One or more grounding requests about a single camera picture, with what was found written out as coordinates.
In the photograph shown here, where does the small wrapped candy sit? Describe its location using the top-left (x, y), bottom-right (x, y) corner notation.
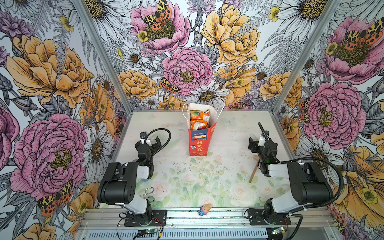
top-left (198, 204), bottom-right (212, 217)

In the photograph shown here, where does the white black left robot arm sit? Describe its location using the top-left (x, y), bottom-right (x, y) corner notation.
top-left (97, 138), bottom-right (162, 219)

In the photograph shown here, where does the orange snack bag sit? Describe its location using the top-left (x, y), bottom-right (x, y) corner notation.
top-left (190, 120), bottom-right (209, 131)
top-left (190, 109), bottom-right (210, 122)

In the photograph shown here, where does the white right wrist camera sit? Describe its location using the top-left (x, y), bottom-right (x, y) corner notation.
top-left (258, 135), bottom-right (266, 147)

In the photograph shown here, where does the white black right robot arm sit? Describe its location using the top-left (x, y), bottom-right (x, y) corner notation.
top-left (248, 136), bottom-right (334, 224)

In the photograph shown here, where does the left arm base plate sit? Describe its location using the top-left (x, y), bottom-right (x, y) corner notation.
top-left (124, 210), bottom-right (168, 227)

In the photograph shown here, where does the red paper gift bag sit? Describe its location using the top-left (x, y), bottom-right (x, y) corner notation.
top-left (182, 103), bottom-right (224, 157)

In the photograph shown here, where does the black corrugated right cable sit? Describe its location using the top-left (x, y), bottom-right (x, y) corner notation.
top-left (257, 122), bottom-right (345, 209)

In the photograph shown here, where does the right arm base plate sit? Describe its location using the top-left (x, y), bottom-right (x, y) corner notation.
top-left (243, 208), bottom-right (292, 226)

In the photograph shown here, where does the wooden mallet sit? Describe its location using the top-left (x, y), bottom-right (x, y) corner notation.
top-left (249, 155), bottom-right (260, 183)

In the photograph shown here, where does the aluminium front rail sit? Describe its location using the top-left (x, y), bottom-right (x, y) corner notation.
top-left (79, 207), bottom-right (334, 230)

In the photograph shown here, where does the metal paper clip upper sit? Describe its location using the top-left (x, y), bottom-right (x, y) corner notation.
top-left (140, 187), bottom-right (155, 198)

